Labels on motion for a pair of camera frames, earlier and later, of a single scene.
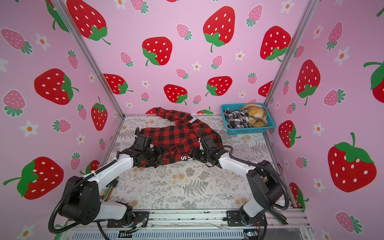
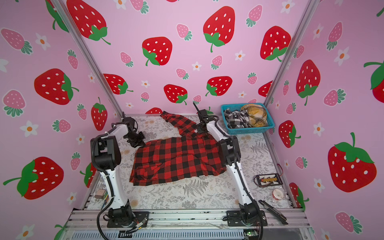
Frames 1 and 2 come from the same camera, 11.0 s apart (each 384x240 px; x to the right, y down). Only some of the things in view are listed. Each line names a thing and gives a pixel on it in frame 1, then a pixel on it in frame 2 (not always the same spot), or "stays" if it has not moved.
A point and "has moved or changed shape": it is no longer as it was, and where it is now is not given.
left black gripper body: x=153 y=156 to x=136 y=140
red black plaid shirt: x=175 y=143 has moved or changed shape
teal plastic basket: x=246 y=130 stays
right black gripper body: x=200 y=155 to x=200 y=128
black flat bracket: x=280 y=216 stays
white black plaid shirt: x=237 y=119 stays
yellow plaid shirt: x=257 y=115 stays
